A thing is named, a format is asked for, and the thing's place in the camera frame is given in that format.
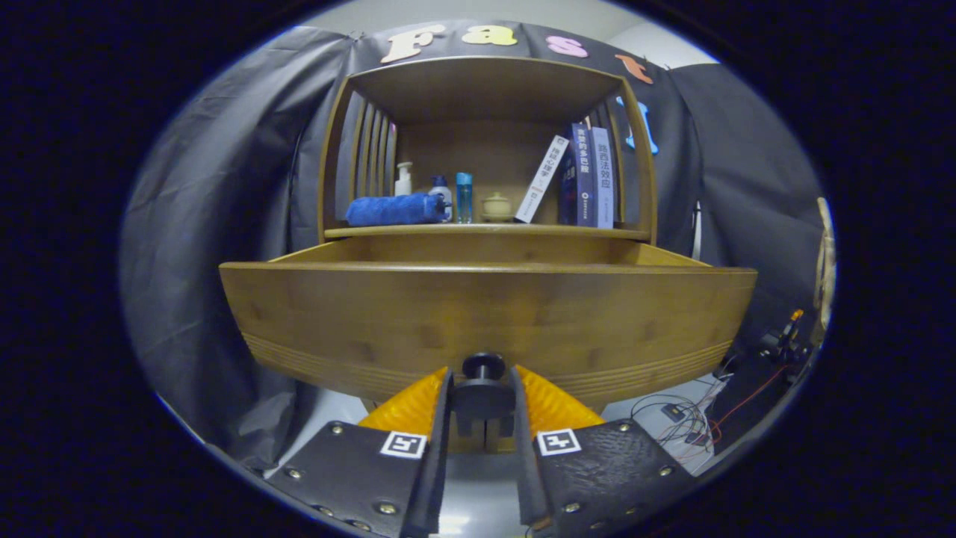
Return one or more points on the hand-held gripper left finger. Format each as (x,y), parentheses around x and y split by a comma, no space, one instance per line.
(439,463)

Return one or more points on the wooden drawer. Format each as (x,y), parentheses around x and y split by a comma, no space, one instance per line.
(485,314)

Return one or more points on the small black device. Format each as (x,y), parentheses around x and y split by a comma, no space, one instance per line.
(773,345)

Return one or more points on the white bottle with blue cap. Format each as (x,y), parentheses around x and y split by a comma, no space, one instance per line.
(444,193)

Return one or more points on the blue folded towel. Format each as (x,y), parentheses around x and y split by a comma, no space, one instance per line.
(396,210)

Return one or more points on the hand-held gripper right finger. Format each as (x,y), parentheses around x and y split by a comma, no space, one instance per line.
(526,471)

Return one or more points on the white book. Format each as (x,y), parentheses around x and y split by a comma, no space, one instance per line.
(541,179)

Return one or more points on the pale grey book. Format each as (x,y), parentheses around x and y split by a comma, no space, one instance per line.
(603,179)

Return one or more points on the beige lidded teacup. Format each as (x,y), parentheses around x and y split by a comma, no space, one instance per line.
(497,207)

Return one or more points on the white pump bottle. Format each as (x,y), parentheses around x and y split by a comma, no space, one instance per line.
(403,181)

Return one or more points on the black drawer knob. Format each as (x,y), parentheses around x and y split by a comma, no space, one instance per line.
(483,396)

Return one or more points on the dark blue book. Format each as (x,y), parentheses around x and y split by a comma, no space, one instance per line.
(581,179)

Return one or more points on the wooden countertop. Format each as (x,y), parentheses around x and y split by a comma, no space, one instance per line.
(523,231)

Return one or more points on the pale wooden frame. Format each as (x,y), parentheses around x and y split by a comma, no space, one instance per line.
(825,269)

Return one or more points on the wooden cabinet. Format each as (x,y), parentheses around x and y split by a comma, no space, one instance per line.
(485,90)

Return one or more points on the clear blue bottle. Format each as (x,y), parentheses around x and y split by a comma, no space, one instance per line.
(464,198)

